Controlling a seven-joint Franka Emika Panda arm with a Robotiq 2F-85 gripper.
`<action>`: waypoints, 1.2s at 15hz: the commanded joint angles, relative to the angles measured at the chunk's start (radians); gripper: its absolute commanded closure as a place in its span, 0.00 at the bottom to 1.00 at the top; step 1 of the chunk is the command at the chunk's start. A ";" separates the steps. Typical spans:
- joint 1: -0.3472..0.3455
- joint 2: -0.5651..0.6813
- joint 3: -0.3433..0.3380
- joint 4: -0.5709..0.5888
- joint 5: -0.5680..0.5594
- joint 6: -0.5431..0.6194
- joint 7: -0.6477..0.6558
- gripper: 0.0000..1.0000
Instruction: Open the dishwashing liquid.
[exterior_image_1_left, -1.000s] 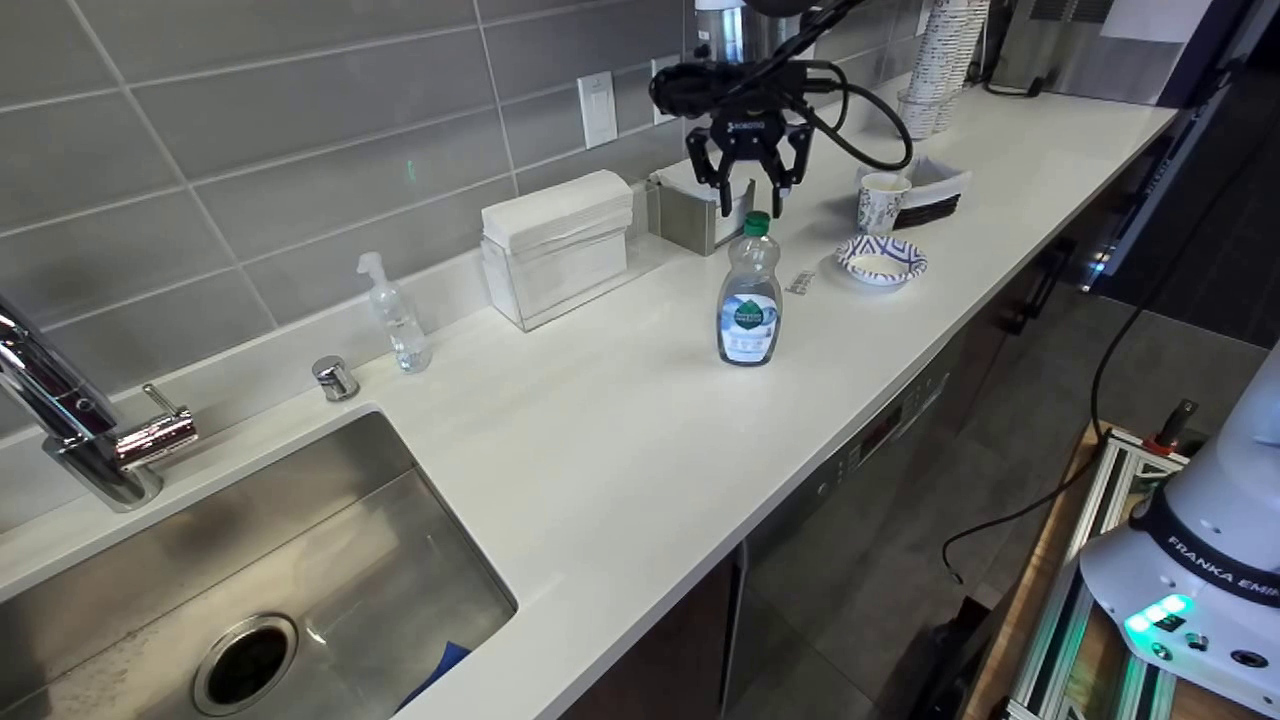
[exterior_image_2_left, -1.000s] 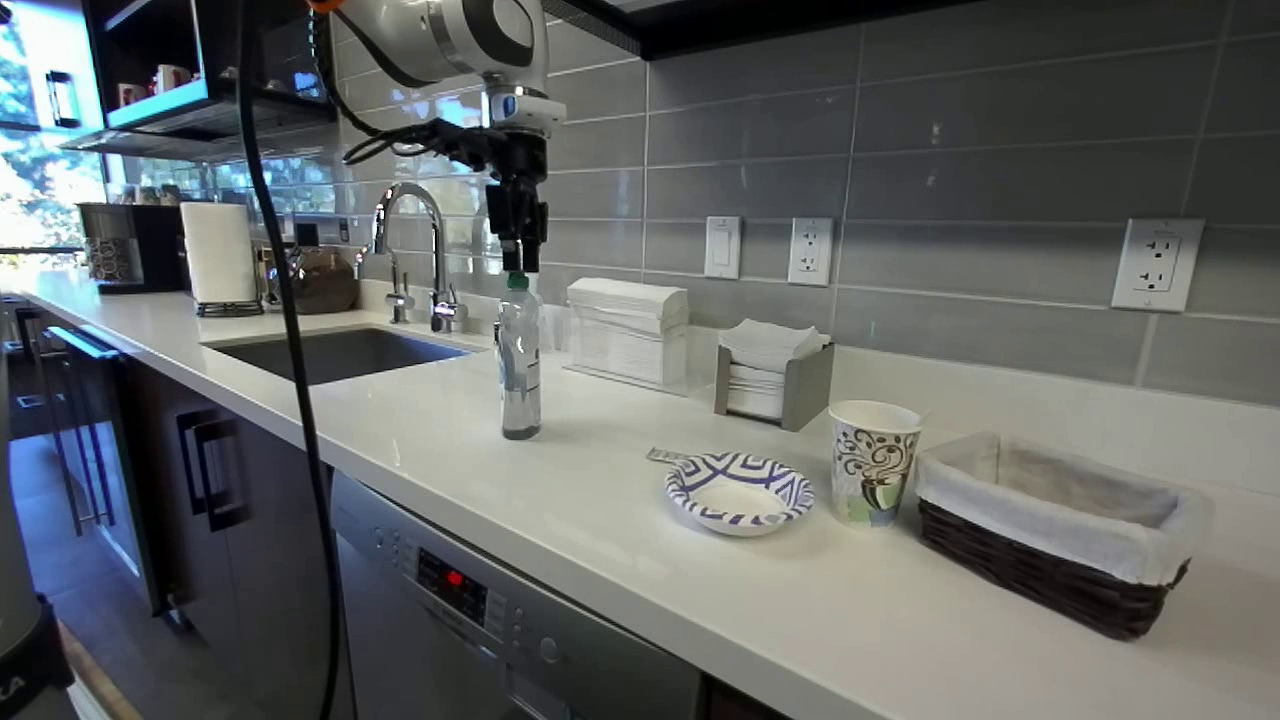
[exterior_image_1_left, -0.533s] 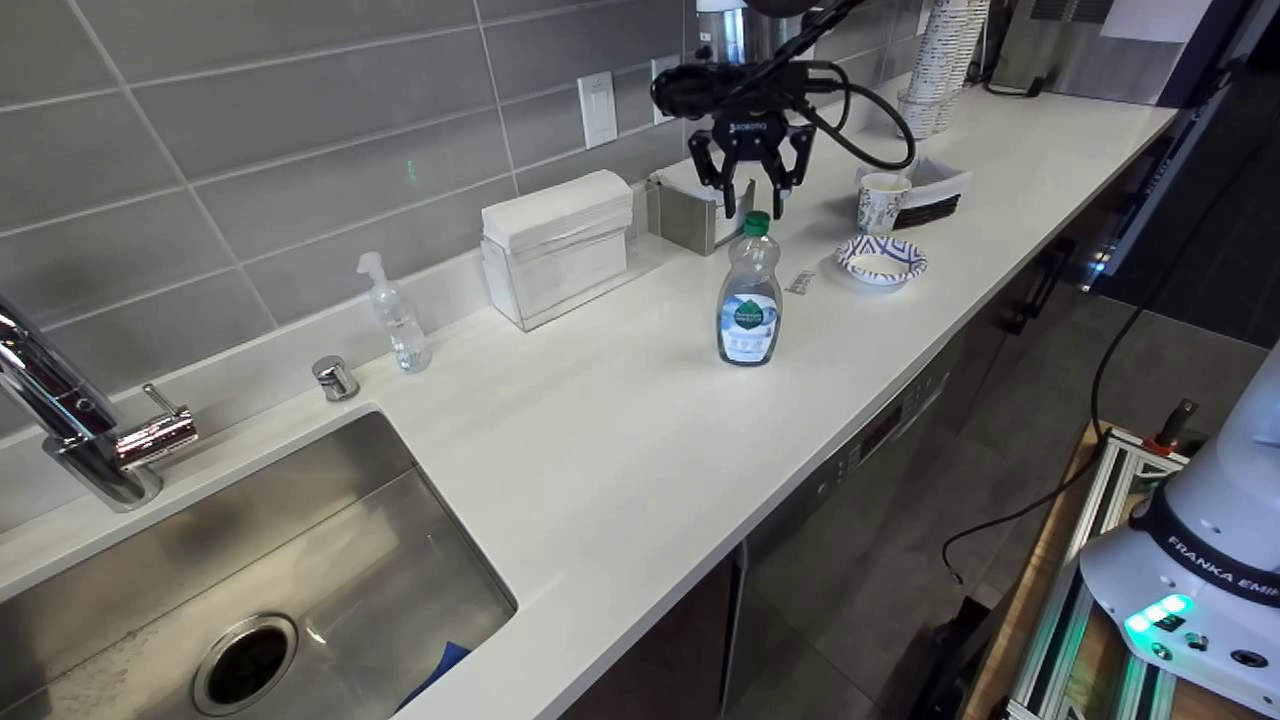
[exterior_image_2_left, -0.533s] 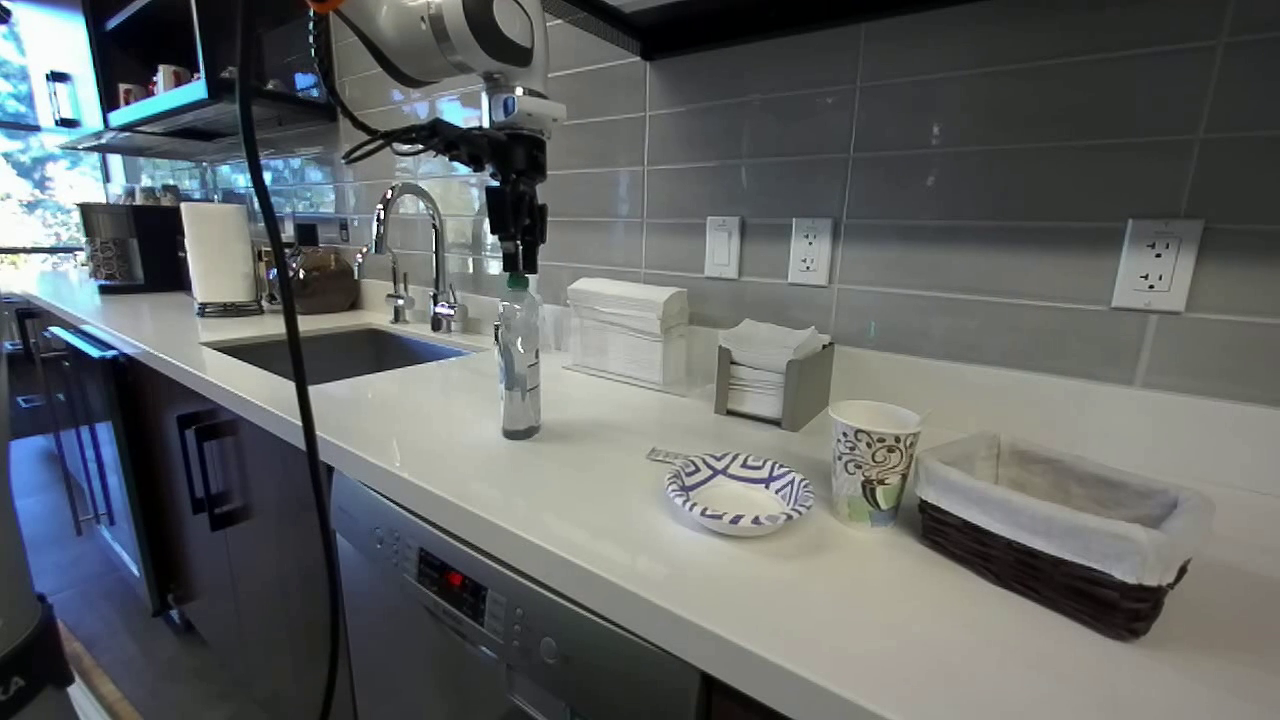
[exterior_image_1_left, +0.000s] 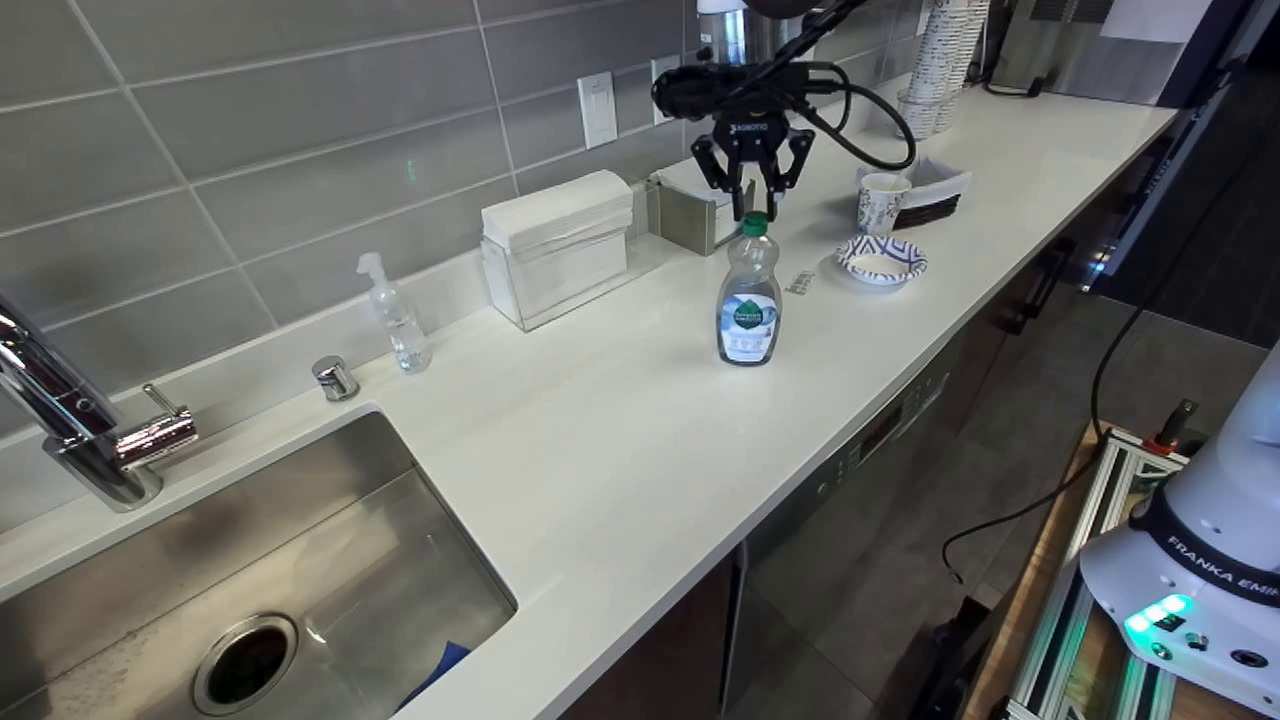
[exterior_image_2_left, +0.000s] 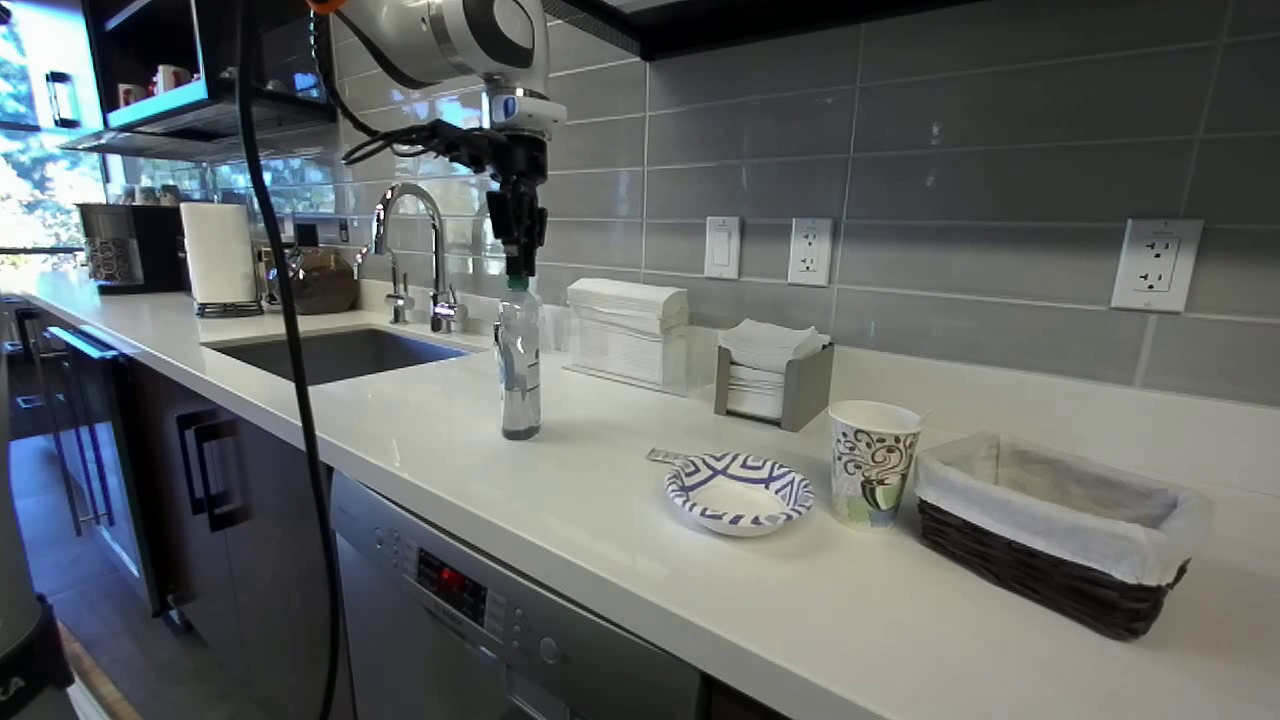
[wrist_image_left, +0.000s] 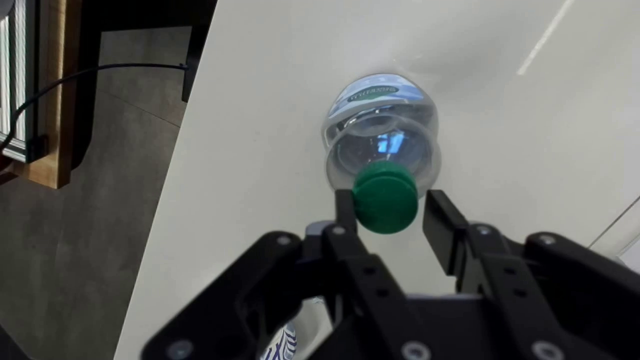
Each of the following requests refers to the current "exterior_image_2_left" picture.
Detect large white wall outlet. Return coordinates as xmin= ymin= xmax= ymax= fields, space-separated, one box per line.
xmin=1106 ymin=216 xmax=1207 ymax=317

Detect clear dish liquid bottle green cap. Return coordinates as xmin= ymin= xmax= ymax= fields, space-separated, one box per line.
xmin=487 ymin=274 xmax=546 ymax=445

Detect dark wall shelf cabinet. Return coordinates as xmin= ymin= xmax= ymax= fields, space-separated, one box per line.
xmin=77 ymin=0 xmax=338 ymax=146

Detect white paper towel roll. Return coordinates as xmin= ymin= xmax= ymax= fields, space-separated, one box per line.
xmin=176 ymin=199 xmax=260 ymax=317

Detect white paper napkins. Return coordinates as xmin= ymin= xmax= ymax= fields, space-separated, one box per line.
xmin=715 ymin=317 xmax=832 ymax=423

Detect dark wicker basket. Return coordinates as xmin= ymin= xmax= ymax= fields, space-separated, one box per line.
xmin=910 ymin=497 xmax=1193 ymax=644
xmin=910 ymin=426 xmax=1215 ymax=591

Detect long black hanging cable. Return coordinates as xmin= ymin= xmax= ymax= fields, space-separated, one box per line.
xmin=230 ymin=0 xmax=351 ymax=720

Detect small white wall outlet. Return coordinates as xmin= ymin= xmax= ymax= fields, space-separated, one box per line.
xmin=782 ymin=211 xmax=840 ymax=288

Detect gray metal napkin holder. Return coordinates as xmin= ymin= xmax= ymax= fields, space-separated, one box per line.
xmin=706 ymin=325 xmax=840 ymax=435

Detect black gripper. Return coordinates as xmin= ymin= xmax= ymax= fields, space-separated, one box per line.
xmin=480 ymin=129 xmax=553 ymax=292

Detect dark upper wall cabinet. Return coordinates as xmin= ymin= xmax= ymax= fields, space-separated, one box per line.
xmin=538 ymin=0 xmax=985 ymax=64

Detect dark undercounter fridge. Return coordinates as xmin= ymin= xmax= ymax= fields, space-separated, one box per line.
xmin=6 ymin=307 xmax=168 ymax=620

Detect dark base cabinet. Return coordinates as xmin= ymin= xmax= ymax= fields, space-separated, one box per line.
xmin=116 ymin=359 xmax=351 ymax=720

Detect dark counter caddy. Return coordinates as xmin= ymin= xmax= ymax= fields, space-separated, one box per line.
xmin=260 ymin=243 xmax=366 ymax=320

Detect white light switch plate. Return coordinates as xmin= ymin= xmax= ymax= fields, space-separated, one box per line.
xmin=698 ymin=211 xmax=746 ymax=282

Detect chrome gooseneck faucet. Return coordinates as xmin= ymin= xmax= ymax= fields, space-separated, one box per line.
xmin=366 ymin=178 xmax=469 ymax=340

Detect printed paper cup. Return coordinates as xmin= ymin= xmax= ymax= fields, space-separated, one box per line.
xmin=824 ymin=396 xmax=923 ymax=526

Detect glass jar dark lid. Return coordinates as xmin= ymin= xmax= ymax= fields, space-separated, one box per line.
xmin=40 ymin=64 xmax=83 ymax=130

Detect black cabinet handle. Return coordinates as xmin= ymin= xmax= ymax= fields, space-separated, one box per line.
xmin=171 ymin=404 xmax=223 ymax=521
xmin=197 ymin=416 xmax=257 ymax=535

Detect stainless steel dishwasher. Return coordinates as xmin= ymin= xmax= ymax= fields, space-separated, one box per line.
xmin=324 ymin=467 xmax=711 ymax=720

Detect dark undermount sink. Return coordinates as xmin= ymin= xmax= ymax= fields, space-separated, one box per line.
xmin=202 ymin=325 xmax=473 ymax=390

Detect small chrome soap pump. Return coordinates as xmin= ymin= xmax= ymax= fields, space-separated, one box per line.
xmin=379 ymin=257 xmax=416 ymax=328

